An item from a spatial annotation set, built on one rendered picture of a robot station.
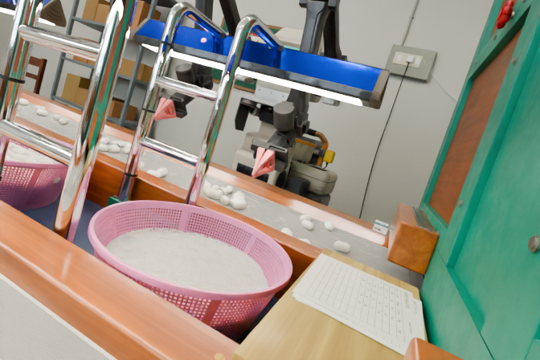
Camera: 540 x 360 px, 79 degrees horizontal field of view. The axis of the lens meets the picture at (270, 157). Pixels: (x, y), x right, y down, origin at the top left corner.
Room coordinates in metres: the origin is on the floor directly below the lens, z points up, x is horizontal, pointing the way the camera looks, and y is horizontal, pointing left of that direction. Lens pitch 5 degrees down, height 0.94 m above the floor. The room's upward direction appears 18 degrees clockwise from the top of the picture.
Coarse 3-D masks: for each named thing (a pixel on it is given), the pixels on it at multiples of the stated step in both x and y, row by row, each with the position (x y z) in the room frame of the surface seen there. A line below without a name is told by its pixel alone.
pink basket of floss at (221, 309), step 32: (96, 224) 0.39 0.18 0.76; (128, 224) 0.47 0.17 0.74; (160, 224) 0.51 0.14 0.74; (224, 224) 0.55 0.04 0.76; (96, 256) 0.34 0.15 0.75; (256, 256) 0.51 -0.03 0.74; (288, 256) 0.46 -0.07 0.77; (160, 288) 0.30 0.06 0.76; (192, 288) 0.30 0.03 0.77; (224, 320) 0.33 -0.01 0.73
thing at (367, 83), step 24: (144, 24) 0.84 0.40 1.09; (192, 48) 0.75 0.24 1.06; (216, 48) 0.74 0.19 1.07; (264, 48) 0.72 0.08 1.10; (288, 48) 0.71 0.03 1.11; (264, 72) 0.69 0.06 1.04; (288, 72) 0.67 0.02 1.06; (312, 72) 0.66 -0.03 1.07; (336, 72) 0.65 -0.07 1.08; (360, 72) 0.64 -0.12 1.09; (384, 72) 0.63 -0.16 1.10; (360, 96) 0.61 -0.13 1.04
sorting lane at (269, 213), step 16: (32, 112) 1.11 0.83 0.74; (48, 112) 1.21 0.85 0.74; (48, 128) 0.95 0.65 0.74; (64, 128) 1.02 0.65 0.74; (144, 160) 0.92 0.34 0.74; (160, 160) 0.99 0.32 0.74; (176, 176) 0.85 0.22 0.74; (208, 176) 0.98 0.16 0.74; (256, 208) 0.79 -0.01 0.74; (272, 208) 0.84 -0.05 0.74; (288, 208) 0.89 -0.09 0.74; (272, 224) 0.69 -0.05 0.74; (288, 224) 0.73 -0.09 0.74; (320, 224) 0.83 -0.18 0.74; (320, 240) 0.69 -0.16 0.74; (336, 240) 0.73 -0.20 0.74; (352, 240) 0.77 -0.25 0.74; (368, 240) 0.81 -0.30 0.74; (352, 256) 0.65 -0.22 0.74; (368, 256) 0.68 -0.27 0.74; (384, 256) 0.72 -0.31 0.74; (384, 272) 0.61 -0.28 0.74; (400, 272) 0.64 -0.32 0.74
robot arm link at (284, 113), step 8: (280, 104) 0.90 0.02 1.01; (288, 104) 0.90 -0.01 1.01; (280, 112) 0.87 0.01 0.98; (288, 112) 0.86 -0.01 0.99; (280, 120) 0.88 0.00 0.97; (288, 120) 0.88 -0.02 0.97; (296, 120) 0.94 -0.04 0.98; (280, 128) 0.89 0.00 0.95; (288, 128) 0.89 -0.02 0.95; (296, 128) 0.95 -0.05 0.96; (304, 128) 0.97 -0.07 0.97
